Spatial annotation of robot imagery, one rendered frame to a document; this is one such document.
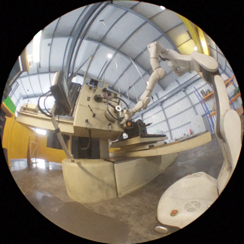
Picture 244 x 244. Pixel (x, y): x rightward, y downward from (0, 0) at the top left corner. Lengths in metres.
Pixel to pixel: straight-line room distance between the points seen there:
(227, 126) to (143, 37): 7.72
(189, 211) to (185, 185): 0.37
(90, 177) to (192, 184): 1.06
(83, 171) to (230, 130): 1.24
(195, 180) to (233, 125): 0.51
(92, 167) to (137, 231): 0.86
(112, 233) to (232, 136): 0.97
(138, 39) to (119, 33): 1.66
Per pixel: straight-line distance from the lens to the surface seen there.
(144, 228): 0.85
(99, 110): 1.09
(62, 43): 9.24
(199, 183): 0.81
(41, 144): 3.75
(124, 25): 7.94
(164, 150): 1.12
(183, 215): 0.50
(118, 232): 0.84
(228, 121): 0.50
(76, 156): 1.53
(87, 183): 1.01
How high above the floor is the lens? 0.76
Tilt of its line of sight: 23 degrees up
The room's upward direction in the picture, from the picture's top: 6 degrees counter-clockwise
